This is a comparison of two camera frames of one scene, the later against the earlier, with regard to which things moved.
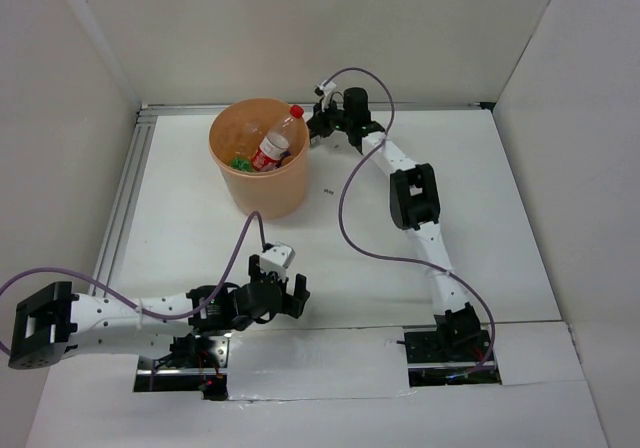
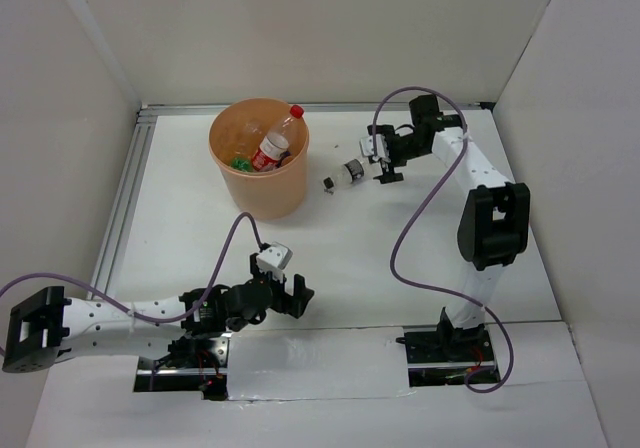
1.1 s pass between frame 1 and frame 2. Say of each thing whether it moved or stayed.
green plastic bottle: stayed
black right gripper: moved
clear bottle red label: stayed
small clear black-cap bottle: moved
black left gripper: stayed
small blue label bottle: stayed
